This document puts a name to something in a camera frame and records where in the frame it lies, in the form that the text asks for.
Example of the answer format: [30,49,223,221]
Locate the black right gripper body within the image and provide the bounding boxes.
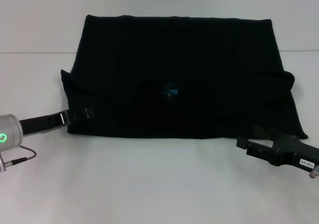
[268,129,319,179]

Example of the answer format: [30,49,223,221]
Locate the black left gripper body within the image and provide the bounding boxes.
[19,110,71,137]

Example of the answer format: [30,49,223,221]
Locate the left arm cable with plug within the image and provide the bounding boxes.
[0,145,37,173]

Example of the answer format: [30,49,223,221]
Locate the black shirt with FREE print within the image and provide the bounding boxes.
[60,14,309,140]

